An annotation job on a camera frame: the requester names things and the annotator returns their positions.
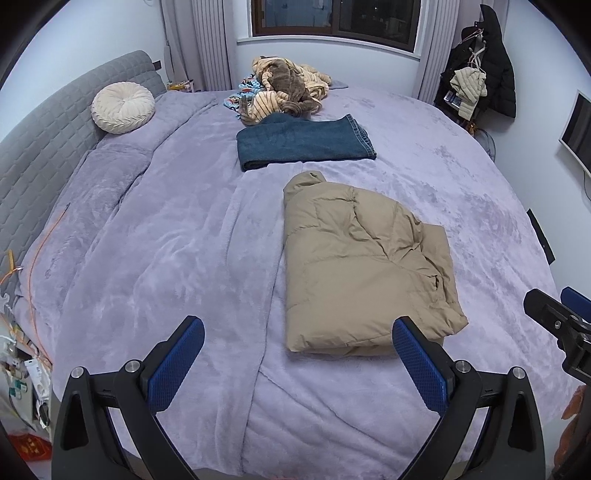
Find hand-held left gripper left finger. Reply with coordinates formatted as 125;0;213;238
52;315;206;480

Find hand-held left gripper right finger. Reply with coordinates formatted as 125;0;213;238
392;316;546;480

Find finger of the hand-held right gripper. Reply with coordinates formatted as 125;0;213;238
524;288;578;328
561;286;591;321

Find beige puffer jacket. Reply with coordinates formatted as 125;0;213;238
283;171;468;357

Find person's right forearm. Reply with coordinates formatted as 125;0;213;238
560;385;591;462

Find bed with lavender blanket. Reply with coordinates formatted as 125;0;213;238
14;85;578;480

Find bedside clutter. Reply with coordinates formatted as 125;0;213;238
0;295;54;435

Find red packet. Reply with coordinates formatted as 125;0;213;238
8;433;52;462

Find black hanging coat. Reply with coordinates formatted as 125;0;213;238
434;4;517;121

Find beige hanging vest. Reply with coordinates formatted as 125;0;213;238
449;67;488;121

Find folded blue jeans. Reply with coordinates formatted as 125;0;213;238
236;113;377;173

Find grey quilted headboard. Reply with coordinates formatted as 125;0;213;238
0;50;166;296

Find round cream pillow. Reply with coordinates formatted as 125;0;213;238
91;82;155;136

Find colourful patterned cloth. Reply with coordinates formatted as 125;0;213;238
222;78;259;110

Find grey curtain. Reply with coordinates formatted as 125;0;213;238
159;0;238;93
413;0;462;104

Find striped tan plush garment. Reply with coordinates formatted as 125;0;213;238
238;56;333;126

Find dark framed window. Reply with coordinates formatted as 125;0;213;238
249;0;423;54

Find black strap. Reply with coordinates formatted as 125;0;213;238
526;208;556;265

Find orange cable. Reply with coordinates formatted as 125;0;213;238
0;203;70;365

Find wall-mounted television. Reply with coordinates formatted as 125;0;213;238
558;91;591;178

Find round wire fan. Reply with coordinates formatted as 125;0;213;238
478;129;498;161

